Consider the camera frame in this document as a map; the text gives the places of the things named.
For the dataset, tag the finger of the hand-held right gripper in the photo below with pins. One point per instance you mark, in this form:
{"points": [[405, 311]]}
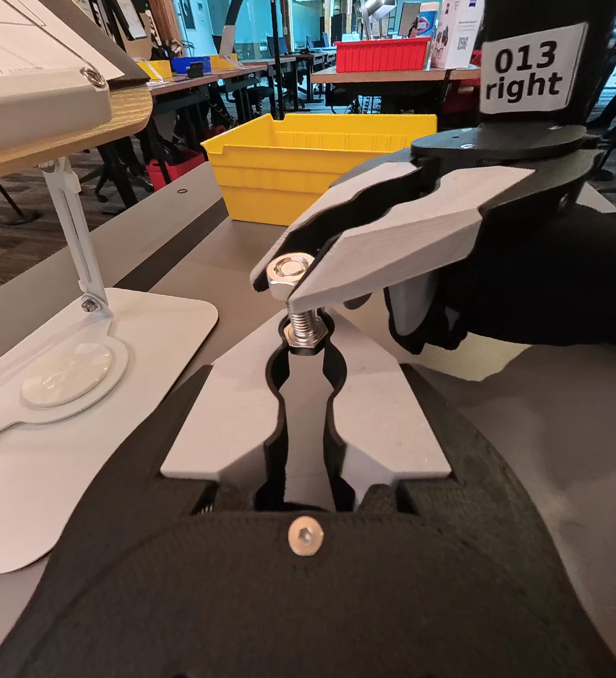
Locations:
{"points": [[403, 249], [361, 177]]}

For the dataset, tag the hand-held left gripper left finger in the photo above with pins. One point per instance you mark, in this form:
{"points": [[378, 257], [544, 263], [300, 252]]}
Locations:
{"points": [[223, 423]]}

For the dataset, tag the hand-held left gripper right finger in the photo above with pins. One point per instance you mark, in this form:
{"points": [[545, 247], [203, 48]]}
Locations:
{"points": [[387, 423]]}

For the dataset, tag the silver hex nut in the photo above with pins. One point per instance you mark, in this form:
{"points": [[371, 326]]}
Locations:
{"points": [[286, 275]]}

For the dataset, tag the silver hex bolt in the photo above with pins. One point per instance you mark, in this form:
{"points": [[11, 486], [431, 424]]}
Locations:
{"points": [[303, 326]]}

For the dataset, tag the person's right forearm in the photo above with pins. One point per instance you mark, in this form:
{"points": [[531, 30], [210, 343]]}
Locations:
{"points": [[604, 275]]}

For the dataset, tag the person's right hand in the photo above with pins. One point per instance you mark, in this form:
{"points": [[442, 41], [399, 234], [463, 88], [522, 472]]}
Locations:
{"points": [[509, 275]]}

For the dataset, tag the yellow plastic bin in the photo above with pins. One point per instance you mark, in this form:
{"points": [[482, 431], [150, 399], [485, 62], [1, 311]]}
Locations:
{"points": [[265, 175]]}

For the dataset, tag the wooden desk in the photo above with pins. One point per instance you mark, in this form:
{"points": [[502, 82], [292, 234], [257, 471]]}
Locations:
{"points": [[382, 76]]}

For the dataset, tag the white printed box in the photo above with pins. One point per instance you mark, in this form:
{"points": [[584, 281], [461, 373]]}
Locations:
{"points": [[461, 47]]}

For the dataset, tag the white metal document stand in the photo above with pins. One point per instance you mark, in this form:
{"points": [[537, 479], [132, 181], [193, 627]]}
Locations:
{"points": [[180, 318]]}

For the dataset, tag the red plastic bin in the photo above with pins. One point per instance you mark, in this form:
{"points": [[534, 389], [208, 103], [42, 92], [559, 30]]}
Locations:
{"points": [[382, 55]]}

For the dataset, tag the wipes canister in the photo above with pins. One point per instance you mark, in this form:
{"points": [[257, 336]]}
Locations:
{"points": [[427, 24]]}

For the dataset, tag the small yellow bin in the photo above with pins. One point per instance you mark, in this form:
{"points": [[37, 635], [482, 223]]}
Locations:
{"points": [[223, 60], [160, 69]]}

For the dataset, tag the red bag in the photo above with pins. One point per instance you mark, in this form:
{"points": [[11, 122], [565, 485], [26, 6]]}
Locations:
{"points": [[175, 172]]}

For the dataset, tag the small black device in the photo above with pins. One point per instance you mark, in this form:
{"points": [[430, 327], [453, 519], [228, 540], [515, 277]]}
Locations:
{"points": [[195, 70]]}

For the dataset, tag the blue plastic bin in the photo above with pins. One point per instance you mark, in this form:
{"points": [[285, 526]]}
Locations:
{"points": [[179, 62]]}

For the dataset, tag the wooden stand board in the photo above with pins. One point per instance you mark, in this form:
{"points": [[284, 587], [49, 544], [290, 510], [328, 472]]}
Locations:
{"points": [[136, 108]]}

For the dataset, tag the black framed sign board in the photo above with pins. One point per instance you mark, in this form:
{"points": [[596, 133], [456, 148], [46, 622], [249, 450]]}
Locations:
{"points": [[130, 18]]}

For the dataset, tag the printed instruction sheet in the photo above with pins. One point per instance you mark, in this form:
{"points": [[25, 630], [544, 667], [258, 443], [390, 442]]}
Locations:
{"points": [[22, 95]]}

